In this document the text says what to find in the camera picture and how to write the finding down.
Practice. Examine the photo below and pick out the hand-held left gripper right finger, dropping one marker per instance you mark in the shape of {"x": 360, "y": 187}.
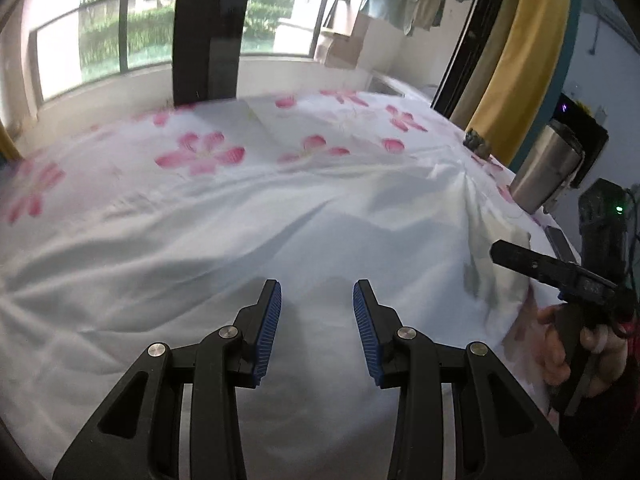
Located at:
{"x": 367, "y": 330}

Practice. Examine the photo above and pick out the white floral tablecloth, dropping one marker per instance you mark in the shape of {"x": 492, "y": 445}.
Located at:
{"x": 280, "y": 270}

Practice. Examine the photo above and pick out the person's right hand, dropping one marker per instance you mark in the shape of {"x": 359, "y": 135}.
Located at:
{"x": 552, "y": 355}

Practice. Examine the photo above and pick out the cardboard box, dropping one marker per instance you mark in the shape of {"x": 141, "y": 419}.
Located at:
{"x": 345, "y": 42}

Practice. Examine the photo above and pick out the stainless steel tumbler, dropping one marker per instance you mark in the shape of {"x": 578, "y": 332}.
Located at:
{"x": 545, "y": 165}

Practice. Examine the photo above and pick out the black smartphone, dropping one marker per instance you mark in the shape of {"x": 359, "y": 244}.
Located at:
{"x": 561, "y": 242}

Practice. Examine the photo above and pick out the yellow curtain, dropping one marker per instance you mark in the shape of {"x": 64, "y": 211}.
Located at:
{"x": 520, "y": 60}

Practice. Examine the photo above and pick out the black sliding door frame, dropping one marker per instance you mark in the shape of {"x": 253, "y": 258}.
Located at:
{"x": 212, "y": 30}

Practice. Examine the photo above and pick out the pink floral white bedsheet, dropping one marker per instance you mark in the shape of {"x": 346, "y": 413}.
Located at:
{"x": 210, "y": 145}

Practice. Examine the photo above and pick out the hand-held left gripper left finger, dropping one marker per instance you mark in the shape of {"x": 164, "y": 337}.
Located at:
{"x": 267, "y": 330}

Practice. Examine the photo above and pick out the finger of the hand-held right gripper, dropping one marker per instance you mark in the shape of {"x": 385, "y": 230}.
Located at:
{"x": 540, "y": 265}

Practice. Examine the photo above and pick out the black balcony railing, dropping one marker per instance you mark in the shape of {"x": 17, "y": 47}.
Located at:
{"x": 165, "y": 30}

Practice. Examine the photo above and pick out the black device purple light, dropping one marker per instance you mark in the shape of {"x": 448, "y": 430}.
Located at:
{"x": 582, "y": 130}

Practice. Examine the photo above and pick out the small dark figurine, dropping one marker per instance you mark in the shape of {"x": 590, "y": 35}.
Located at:
{"x": 477, "y": 141}

